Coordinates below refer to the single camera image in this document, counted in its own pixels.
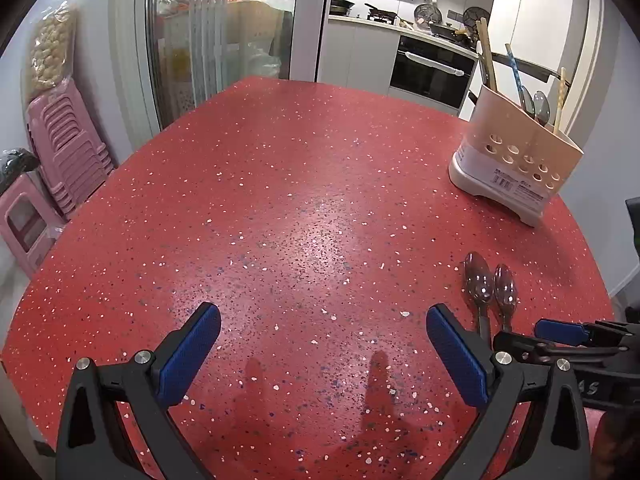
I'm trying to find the glass sliding door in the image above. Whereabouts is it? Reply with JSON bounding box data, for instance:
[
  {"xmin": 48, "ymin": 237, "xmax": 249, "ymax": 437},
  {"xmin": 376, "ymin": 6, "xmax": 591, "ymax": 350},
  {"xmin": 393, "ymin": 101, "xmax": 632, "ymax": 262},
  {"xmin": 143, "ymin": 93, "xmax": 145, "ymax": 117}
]
[{"xmin": 134, "ymin": 0, "xmax": 329, "ymax": 132}]

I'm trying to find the black wok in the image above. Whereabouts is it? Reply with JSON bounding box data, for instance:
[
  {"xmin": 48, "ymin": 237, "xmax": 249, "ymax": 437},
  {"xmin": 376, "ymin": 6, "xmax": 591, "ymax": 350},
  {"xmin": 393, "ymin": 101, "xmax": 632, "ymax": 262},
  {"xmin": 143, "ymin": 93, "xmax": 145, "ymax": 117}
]
[{"xmin": 330, "ymin": 0, "xmax": 354, "ymax": 16}]

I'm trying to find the yellow patterned chopstick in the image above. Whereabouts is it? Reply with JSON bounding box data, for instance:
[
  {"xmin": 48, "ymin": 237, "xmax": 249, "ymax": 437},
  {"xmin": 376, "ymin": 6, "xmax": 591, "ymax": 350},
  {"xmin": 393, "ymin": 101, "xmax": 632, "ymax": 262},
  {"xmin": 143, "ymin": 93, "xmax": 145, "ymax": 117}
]
[{"xmin": 553, "ymin": 66, "xmax": 566, "ymax": 136}]

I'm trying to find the grey transparent spoon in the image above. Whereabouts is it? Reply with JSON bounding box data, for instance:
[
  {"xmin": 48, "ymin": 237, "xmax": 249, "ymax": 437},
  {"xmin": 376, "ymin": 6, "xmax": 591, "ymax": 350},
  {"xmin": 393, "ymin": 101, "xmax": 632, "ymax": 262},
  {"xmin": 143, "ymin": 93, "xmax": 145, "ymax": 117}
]
[{"xmin": 533, "ymin": 90, "xmax": 550, "ymax": 127}]

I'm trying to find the blue patterned chopstick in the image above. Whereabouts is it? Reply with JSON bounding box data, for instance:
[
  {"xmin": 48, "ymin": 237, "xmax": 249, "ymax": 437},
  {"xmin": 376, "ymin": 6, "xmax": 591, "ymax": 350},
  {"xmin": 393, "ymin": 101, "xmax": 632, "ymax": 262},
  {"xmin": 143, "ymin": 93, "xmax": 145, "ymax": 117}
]
[{"xmin": 504, "ymin": 44, "xmax": 535, "ymax": 118}]

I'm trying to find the small pink stool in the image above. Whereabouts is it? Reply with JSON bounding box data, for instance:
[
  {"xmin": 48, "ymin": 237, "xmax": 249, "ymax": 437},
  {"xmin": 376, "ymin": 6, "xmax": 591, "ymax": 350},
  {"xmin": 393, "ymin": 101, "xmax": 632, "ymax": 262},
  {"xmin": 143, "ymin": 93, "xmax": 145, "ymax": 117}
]
[{"xmin": 1, "ymin": 174, "xmax": 65, "ymax": 278}]

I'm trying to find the bag of nuts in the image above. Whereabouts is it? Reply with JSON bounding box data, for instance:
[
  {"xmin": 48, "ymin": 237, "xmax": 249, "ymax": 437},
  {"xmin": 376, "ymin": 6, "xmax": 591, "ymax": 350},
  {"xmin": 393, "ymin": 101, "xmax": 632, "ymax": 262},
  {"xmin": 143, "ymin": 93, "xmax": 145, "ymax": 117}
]
[{"xmin": 22, "ymin": 0, "xmax": 77, "ymax": 105}]

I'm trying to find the pink plastic stool stack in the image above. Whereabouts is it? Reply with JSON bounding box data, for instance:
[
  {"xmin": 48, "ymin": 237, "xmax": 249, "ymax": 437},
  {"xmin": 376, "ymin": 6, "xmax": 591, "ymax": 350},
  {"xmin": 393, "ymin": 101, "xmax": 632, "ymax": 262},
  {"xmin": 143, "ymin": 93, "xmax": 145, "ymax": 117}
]
[{"xmin": 26, "ymin": 78, "xmax": 114, "ymax": 219}]

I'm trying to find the plain wooden chopstick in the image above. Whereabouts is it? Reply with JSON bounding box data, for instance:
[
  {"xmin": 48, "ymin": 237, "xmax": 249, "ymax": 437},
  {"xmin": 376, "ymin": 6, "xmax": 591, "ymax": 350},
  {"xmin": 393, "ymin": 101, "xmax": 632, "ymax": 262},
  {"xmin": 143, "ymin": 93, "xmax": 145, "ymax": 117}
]
[{"xmin": 476, "ymin": 16, "xmax": 498, "ymax": 92}]

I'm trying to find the pink cutlery holder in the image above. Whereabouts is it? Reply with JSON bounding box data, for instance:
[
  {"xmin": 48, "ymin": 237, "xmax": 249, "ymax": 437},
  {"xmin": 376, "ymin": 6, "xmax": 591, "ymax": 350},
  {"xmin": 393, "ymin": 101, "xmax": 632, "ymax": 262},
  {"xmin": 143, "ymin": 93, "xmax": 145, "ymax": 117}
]
[{"xmin": 448, "ymin": 86, "xmax": 584, "ymax": 226}]

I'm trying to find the black built-in oven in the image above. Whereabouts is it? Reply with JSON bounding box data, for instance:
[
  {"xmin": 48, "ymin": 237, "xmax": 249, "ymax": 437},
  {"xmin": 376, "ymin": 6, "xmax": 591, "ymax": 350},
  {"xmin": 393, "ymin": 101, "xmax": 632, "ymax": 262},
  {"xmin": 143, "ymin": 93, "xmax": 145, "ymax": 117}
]
[{"xmin": 390, "ymin": 35, "xmax": 476, "ymax": 112}]

